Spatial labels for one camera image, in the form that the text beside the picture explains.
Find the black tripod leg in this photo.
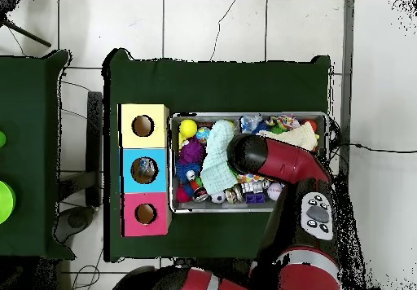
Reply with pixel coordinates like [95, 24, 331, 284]
[0, 15, 52, 48]

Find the shallow metal mesh bin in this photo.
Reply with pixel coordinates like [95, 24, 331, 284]
[169, 112, 330, 214]

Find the black floor cable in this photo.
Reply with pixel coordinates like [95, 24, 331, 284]
[328, 142, 417, 154]

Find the large bright green cup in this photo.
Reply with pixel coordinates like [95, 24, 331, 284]
[0, 180, 16, 225]

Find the cream yellow cloth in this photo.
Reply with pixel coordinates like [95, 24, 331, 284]
[257, 121, 320, 152]

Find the globe print ball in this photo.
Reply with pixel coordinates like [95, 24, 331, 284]
[195, 126, 211, 145]

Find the wooden box with three holes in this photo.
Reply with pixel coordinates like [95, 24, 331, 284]
[117, 103, 172, 238]

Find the dark green side table cloth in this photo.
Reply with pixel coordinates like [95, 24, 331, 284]
[0, 50, 77, 260]

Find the purple spiky ball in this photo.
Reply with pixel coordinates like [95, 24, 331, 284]
[178, 136, 206, 165]

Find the yellow smooth ball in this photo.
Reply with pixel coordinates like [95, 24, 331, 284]
[178, 118, 199, 138]

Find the mint green cloth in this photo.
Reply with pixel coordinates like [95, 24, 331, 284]
[199, 119, 239, 196]

